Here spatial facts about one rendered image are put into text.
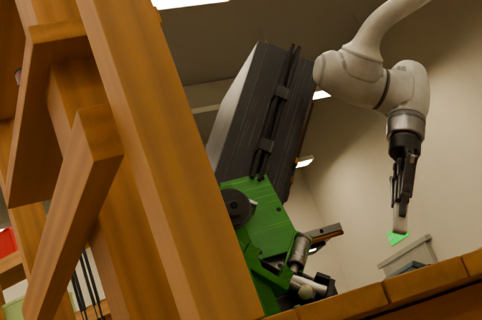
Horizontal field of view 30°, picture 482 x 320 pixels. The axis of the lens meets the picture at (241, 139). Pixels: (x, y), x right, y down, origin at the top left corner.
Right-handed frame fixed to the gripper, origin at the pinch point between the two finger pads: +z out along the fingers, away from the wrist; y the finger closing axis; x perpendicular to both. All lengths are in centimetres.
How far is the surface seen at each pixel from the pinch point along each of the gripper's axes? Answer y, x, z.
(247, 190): 5.1, 34.0, -1.4
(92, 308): 288, 71, -60
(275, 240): 3.0, 26.7, 10.0
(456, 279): -56, 9, 37
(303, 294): -21.6, 24.3, 30.7
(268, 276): -24.3, 31.4, 29.8
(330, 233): 17.3, 11.4, -1.2
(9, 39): 22, 98, -38
